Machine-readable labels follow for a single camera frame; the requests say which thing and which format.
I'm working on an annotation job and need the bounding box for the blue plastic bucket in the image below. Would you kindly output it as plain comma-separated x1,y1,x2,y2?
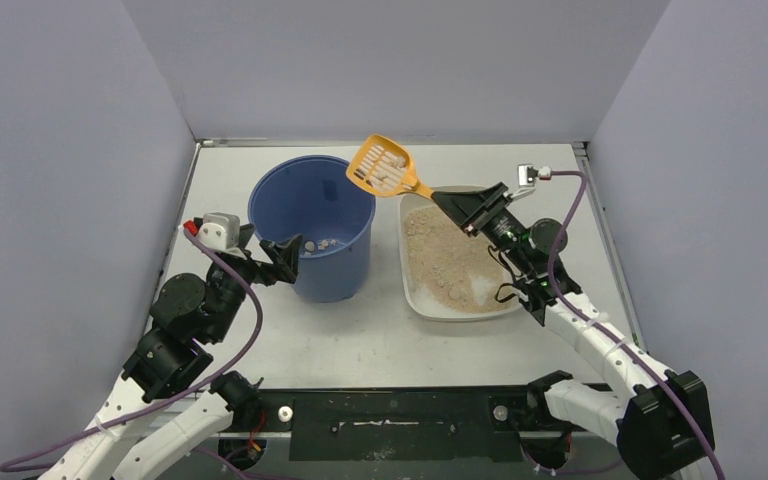
247,155,376,303

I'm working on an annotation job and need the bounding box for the white plastic litter tray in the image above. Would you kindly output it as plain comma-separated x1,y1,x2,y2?
397,185,530,324

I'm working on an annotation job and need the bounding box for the yellow slotted litter scoop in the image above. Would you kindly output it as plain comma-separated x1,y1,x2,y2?
346,134,433,200

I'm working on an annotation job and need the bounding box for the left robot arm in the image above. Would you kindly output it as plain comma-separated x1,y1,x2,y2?
41,213,303,479

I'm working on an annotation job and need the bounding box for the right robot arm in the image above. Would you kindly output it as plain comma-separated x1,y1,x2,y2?
430,184,724,479

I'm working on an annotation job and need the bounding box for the beige cat litter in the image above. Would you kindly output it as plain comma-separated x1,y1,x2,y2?
402,205,514,315

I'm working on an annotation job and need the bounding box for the grey litter clump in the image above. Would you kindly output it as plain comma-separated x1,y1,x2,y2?
448,286,462,300

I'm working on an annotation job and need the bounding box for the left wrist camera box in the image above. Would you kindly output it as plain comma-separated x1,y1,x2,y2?
183,212,241,252

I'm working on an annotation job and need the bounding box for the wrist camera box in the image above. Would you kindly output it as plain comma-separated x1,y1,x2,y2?
507,164,553,202
183,212,241,252

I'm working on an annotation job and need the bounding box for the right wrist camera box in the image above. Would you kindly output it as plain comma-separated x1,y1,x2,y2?
507,164,553,202

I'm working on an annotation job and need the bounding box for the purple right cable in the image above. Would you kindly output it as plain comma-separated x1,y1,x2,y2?
546,170,726,480

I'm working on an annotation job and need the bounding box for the purple cable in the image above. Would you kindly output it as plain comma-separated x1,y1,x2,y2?
0,228,265,473
546,170,726,480

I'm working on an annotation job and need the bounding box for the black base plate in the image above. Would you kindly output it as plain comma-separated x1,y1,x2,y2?
251,387,591,464

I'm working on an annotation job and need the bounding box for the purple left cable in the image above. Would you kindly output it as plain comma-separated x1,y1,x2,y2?
0,228,265,473

